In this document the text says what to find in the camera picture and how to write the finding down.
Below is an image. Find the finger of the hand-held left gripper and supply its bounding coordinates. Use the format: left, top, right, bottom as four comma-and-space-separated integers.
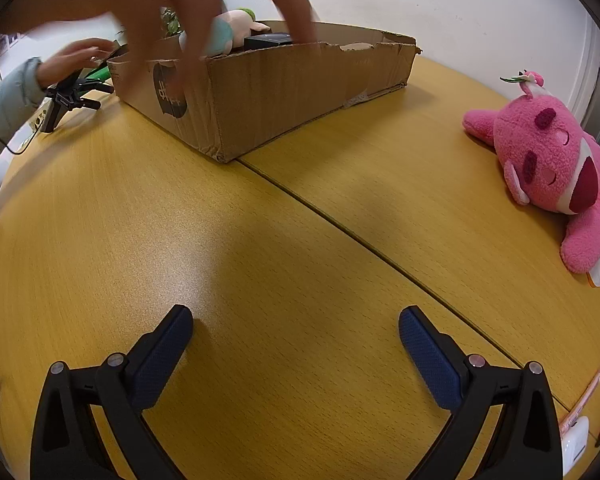
39, 87, 83, 134
69, 93, 102, 111

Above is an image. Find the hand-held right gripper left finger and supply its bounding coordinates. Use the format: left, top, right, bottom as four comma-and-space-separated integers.
30, 304, 195, 480

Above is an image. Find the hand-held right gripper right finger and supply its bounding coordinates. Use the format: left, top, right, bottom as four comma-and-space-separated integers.
399, 306, 565, 480

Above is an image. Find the cardboard box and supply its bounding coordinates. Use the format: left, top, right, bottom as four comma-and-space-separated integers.
106, 21, 423, 163

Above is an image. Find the white rectangular device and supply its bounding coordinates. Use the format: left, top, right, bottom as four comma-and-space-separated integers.
559, 415, 590, 476

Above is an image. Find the person's left forearm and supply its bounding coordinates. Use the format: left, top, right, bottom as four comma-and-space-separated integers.
0, 57, 46, 166

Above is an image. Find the person's left hand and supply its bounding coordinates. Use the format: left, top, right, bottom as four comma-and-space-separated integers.
37, 38, 114, 89

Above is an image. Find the green potted plant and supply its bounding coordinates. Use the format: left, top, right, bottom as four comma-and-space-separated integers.
160, 7, 182, 38

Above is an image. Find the pig plush toy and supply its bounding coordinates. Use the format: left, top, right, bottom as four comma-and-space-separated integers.
179, 7, 272, 57

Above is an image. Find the wooden desk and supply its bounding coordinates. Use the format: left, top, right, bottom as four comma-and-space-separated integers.
0, 52, 600, 480

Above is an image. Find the pink pencil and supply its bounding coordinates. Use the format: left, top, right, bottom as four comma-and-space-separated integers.
572, 365, 600, 418

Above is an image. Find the dark rectangular case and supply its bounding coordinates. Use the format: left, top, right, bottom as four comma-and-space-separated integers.
243, 32, 293, 52

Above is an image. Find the pink bear plush toy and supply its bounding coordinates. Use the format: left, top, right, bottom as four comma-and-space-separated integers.
462, 70, 600, 275

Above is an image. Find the black cable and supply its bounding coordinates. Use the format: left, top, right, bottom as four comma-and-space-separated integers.
0, 130, 37, 156

